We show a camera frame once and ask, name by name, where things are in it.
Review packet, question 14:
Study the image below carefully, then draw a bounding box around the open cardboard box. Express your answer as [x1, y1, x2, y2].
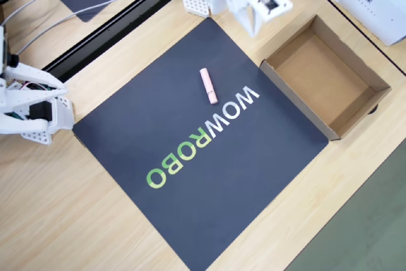
[259, 14, 391, 141]

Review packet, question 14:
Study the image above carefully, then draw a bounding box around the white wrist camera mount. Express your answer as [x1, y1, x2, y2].
[0, 25, 20, 74]
[250, 0, 294, 23]

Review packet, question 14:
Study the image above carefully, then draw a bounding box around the white perforated base plate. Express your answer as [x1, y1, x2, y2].
[21, 95, 76, 145]
[183, 0, 213, 18]

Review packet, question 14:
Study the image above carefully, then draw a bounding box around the dark WOWROBO mat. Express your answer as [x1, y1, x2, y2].
[72, 17, 329, 271]

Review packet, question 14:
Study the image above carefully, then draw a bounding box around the black aluminium rail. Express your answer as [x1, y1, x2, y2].
[41, 0, 183, 83]

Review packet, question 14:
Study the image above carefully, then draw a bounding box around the pink tube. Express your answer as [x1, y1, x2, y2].
[199, 67, 219, 105]

